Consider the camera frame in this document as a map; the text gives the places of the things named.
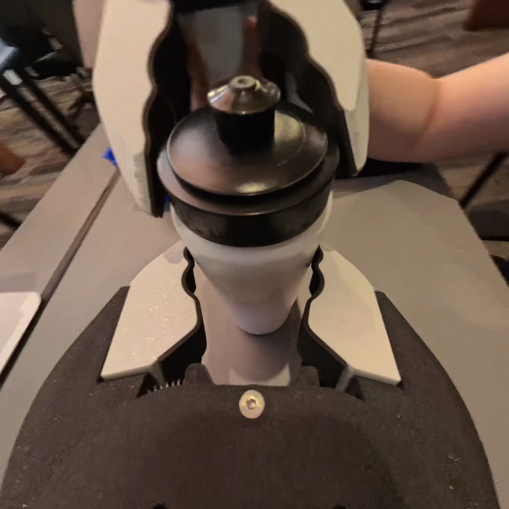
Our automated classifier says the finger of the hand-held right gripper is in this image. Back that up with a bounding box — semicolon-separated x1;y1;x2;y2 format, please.
262;0;370;178
92;0;175;218

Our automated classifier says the person's right forearm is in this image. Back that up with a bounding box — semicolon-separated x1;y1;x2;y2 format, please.
366;54;509;164

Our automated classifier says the person's right hand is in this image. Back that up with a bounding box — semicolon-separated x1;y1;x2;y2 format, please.
188;51;210;111

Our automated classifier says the black bottle lid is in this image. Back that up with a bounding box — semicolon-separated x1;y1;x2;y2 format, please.
157;76;340;247

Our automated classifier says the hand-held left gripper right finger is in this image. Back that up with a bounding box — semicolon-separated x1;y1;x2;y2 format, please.
297;244;401;389

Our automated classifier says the black table frame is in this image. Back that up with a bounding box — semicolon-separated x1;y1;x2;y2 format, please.
0;68;84;153

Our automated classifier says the white sign stand base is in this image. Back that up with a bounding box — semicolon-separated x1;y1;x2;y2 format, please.
0;292;41;374

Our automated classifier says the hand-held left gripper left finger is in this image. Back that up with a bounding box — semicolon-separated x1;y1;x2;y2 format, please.
100;244;207;384

